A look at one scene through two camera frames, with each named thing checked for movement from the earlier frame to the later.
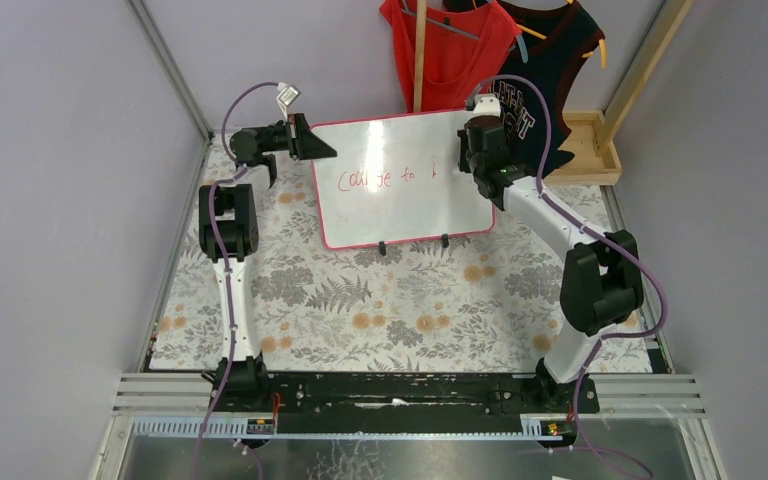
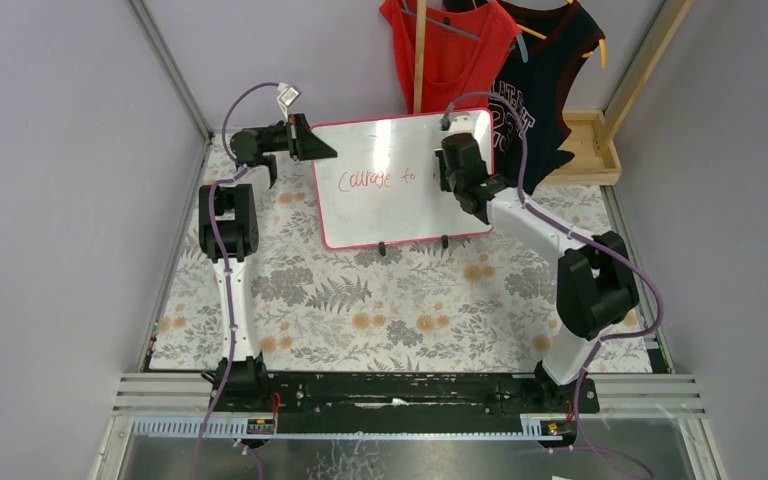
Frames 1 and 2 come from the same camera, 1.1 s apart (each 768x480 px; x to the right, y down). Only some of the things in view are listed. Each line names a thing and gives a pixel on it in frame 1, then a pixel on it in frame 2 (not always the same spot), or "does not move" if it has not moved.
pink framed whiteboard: [396, 180] does not move
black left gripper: [294, 136] does not move
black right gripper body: [466, 157] -> [443, 175]
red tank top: [467, 44] does not move
